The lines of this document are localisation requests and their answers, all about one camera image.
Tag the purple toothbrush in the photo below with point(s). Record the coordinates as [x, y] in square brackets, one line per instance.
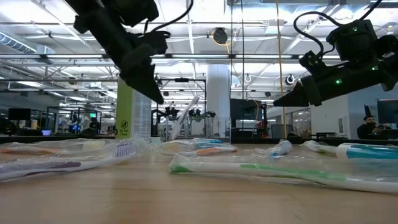
[56, 165]

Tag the person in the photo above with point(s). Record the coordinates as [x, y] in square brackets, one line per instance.
[365, 130]

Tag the white toothbrush in clear wrapper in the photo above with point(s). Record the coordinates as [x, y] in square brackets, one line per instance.
[183, 119]

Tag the black machine cabinet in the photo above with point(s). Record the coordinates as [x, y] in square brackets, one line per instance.
[245, 115]

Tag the white building pillar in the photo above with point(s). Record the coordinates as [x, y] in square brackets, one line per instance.
[217, 87]

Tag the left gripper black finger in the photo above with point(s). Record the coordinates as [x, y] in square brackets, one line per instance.
[146, 84]

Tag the green white wipes canister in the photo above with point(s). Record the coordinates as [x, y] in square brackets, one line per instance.
[124, 109]

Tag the teal packaged toothbrush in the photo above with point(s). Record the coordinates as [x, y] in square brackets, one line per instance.
[373, 152]

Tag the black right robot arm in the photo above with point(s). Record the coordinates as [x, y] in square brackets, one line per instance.
[354, 40]

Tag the black office chair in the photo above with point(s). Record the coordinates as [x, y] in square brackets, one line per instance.
[367, 110]

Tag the orange toothbrush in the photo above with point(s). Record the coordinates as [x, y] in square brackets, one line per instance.
[37, 151]
[214, 151]

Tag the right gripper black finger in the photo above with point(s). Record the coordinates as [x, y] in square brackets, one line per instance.
[292, 98]

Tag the silver ventilation duct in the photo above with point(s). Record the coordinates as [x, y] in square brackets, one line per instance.
[15, 43]

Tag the white green toothbrush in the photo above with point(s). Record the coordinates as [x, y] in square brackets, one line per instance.
[317, 146]

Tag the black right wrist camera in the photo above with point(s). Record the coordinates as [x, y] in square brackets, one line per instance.
[311, 62]

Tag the clear acrylic organizer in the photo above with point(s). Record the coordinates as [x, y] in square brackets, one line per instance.
[222, 127]

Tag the black computer monitor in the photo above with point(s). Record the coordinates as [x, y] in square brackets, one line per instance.
[388, 112]
[19, 114]

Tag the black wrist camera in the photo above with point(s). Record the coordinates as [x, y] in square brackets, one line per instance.
[155, 42]
[311, 62]

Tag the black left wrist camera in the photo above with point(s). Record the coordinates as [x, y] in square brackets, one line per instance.
[155, 42]

